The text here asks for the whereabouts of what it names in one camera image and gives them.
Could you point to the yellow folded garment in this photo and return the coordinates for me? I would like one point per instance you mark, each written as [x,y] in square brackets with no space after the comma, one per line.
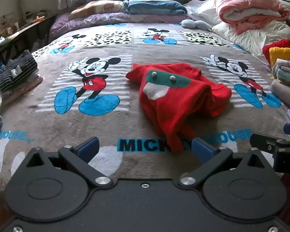
[278,53]

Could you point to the red folded garment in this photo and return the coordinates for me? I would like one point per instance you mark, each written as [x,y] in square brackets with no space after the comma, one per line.
[285,43]

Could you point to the patterned beige pillow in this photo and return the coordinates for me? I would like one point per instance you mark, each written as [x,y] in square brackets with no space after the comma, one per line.
[97,7]

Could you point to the pink folded garment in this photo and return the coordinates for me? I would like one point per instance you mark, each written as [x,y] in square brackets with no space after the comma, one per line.
[13,94]

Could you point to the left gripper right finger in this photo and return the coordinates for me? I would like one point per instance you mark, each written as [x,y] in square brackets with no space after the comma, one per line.
[211,159]

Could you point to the striped dark folded clothes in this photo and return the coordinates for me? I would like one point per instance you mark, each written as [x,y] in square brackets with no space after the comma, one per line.
[17,71]

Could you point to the white duvet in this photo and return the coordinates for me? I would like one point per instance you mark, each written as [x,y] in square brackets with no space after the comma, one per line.
[251,41]

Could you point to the pastel folded clothes stack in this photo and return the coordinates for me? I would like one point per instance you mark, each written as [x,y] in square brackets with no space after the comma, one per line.
[280,86]

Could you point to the Mickey Mouse grey blanket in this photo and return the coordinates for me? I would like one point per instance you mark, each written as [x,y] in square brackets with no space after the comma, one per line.
[85,93]

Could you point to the pink folded quilt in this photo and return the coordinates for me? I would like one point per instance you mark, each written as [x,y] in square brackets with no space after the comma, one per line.
[245,15]

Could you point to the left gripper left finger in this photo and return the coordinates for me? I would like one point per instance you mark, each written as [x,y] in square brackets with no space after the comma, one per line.
[76,159]

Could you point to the red knit sweater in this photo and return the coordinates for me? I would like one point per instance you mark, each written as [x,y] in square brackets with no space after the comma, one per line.
[169,93]

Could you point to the light blue plush toy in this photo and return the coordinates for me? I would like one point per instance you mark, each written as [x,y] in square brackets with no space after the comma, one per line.
[199,24]

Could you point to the dark side table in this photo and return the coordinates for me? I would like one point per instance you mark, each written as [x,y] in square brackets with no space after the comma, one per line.
[30,38]

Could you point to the purple quilt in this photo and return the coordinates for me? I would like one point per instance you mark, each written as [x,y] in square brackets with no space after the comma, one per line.
[63,24]

